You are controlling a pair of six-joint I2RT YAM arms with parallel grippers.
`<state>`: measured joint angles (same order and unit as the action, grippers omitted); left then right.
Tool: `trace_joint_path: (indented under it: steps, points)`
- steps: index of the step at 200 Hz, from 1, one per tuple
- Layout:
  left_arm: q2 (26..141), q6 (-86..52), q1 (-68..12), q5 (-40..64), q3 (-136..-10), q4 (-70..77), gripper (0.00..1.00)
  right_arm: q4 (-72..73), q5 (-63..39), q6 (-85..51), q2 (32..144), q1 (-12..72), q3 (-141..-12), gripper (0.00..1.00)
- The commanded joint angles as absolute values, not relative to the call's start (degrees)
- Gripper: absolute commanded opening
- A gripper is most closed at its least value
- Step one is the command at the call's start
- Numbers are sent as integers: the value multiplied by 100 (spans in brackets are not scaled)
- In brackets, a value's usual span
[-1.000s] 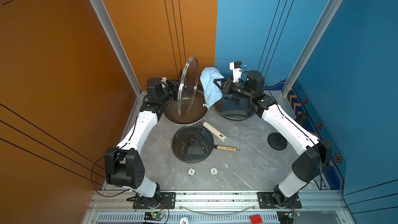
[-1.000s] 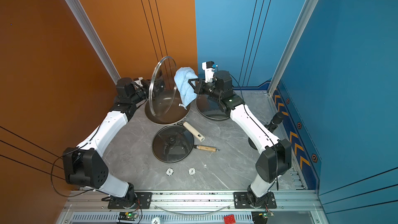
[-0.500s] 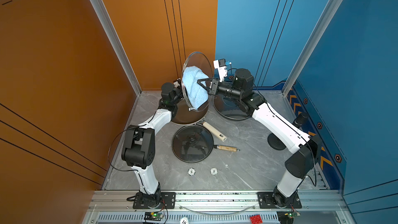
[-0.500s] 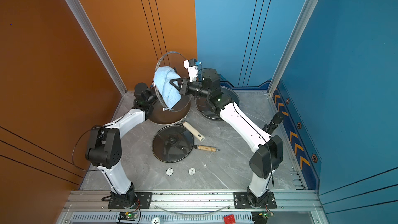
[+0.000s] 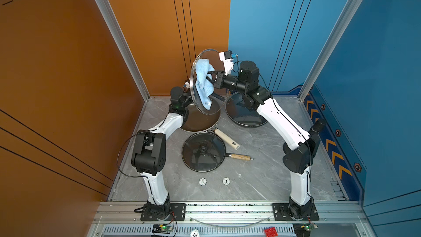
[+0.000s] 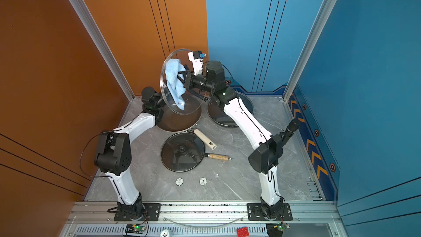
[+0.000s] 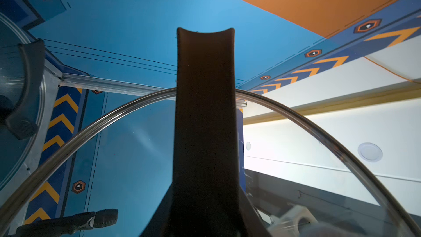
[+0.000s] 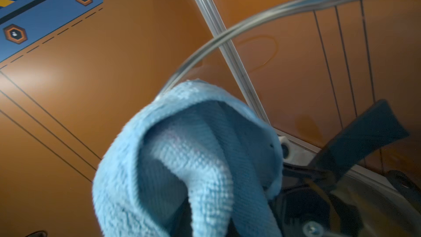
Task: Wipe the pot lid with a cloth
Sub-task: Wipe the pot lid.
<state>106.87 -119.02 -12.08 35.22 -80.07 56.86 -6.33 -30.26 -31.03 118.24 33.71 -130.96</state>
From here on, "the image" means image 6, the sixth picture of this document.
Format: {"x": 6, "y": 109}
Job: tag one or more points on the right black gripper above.
{"x": 191, "y": 82}

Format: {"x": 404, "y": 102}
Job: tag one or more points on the light blue microfibre cloth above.
{"x": 173, "y": 66}

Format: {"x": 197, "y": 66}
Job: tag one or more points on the large glass pot lid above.
{"x": 182, "y": 55}

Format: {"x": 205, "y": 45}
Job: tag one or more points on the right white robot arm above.
{"x": 267, "y": 148}

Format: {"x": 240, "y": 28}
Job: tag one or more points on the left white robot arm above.
{"x": 114, "y": 156}

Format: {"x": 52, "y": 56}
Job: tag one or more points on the glass lid on small pan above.
{"x": 182, "y": 151}

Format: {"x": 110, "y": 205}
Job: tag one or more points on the white round marker five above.
{"x": 179, "y": 181}

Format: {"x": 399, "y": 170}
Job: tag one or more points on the white round marker one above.
{"x": 203, "y": 181}

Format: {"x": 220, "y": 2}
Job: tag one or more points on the green circuit board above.
{"x": 135, "y": 230}

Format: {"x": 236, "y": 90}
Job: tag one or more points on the white round numbered tag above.
{"x": 165, "y": 233}

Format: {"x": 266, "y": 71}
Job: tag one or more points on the red perforated block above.
{"x": 243, "y": 232}

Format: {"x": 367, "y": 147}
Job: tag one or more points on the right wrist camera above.
{"x": 197, "y": 57}

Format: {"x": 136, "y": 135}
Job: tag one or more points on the black wok black handle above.
{"x": 229, "y": 115}

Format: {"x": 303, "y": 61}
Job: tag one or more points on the brown wok cream handle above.
{"x": 176, "y": 120}

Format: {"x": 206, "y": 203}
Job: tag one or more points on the left aluminium corner post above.
{"x": 102, "y": 46}

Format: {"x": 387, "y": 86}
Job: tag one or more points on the aluminium corner post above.
{"x": 320, "y": 21}
{"x": 102, "y": 46}

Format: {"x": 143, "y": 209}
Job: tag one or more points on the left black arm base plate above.
{"x": 140, "y": 212}

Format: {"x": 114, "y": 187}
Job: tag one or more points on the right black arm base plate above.
{"x": 263, "y": 212}

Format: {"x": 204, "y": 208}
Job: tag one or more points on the small board with wires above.
{"x": 281, "y": 226}

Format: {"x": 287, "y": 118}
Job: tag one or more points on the right aluminium corner post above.
{"x": 320, "y": 21}

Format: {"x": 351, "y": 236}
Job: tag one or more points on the aluminium front rail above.
{"x": 208, "y": 212}

